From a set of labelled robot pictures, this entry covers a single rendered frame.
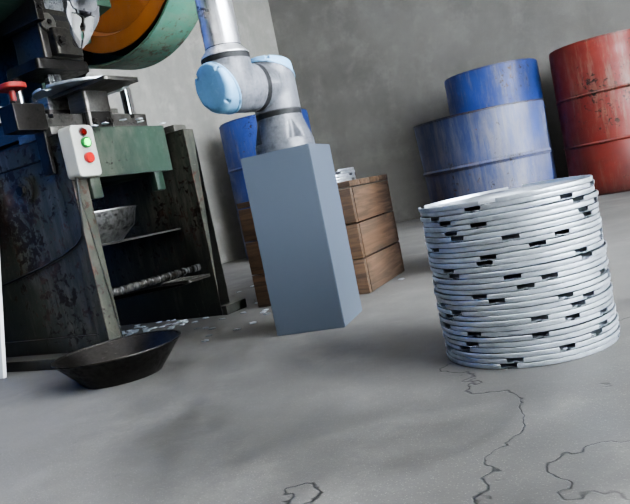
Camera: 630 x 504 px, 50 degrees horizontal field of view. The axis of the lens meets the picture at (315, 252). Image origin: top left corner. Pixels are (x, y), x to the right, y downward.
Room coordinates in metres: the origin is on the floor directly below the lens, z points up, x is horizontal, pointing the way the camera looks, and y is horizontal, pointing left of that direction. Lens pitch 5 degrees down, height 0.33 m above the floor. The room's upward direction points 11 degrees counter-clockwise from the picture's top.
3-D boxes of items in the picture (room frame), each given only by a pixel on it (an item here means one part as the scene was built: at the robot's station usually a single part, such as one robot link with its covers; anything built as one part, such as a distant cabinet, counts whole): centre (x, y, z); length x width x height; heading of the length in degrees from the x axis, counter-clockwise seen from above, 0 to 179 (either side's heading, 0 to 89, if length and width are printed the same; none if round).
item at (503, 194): (1.15, -0.34, 0.26); 0.29 x 0.29 x 0.01
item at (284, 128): (1.72, 0.02, 0.50); 0.15 x 0.15 x 0.10
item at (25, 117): (1.79, 0.67, 0.62); 0.10 x 0.06 x 0.20; 149
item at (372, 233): (2.28, -0.04, 0.18); 0.40 x 0.38 x 0.35; 65
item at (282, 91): (1.71, 0.03, 0.62); 0.13 x 0.12 x 0.14; 136
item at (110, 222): (2.17, 0.71, 0.36); 0.34 x 0.34 x 0.10
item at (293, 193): (1.72, 0.02, 0.23); 0.18 x 0.18 x 0.45; 71
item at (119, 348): (1.56, 0.50, 0.04); 0.30 x 0.30 x 0.07
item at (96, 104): (2.08, 0.56, 0.72); 0.25 x 0.14 x 0.14; 59
